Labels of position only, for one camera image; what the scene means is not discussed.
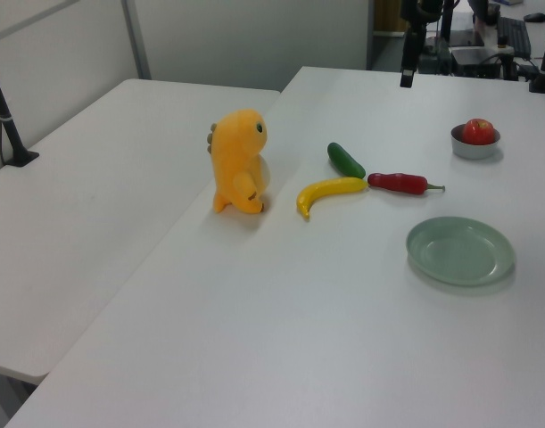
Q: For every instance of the black keyboard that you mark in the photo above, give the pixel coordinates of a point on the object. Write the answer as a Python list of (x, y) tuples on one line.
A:
[(515, 35)]

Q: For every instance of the red toy apple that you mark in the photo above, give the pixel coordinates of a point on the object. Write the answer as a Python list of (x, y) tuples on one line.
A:
[(477, 131)]

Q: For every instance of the yellow toy banana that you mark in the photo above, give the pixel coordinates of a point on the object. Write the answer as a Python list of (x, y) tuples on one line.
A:
[(330, 189)]

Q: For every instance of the green toy cucumber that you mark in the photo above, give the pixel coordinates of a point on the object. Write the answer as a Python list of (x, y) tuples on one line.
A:
[(344, 160)]

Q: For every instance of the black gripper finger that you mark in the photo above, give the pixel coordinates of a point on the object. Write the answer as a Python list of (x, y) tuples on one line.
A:
[(415, 49), (406, 62)]

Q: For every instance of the black computer mouse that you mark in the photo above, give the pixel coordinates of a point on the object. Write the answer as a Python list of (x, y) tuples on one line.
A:
[(534, 17)]

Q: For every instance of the red toy chili pepper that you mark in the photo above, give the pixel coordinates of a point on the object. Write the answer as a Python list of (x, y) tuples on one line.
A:
[(399, 183)]

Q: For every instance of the green plastic plate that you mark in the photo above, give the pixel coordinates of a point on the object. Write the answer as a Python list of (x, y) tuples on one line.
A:
[(459, 252)]

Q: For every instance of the small grey bowl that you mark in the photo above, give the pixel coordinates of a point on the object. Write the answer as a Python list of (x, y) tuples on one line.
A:
[(473, 150)]

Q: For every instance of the thin black pole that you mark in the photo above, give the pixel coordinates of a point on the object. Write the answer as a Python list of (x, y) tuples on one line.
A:
[(447, 35)]

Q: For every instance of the orange plush dinosaur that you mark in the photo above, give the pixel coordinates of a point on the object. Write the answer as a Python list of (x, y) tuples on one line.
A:
[(238, 165)]

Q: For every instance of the black electronics box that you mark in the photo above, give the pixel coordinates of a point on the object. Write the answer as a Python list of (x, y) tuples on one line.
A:
[(475, 60)]

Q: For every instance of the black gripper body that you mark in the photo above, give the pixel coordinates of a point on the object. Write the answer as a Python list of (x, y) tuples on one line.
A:
[(421, 13)]

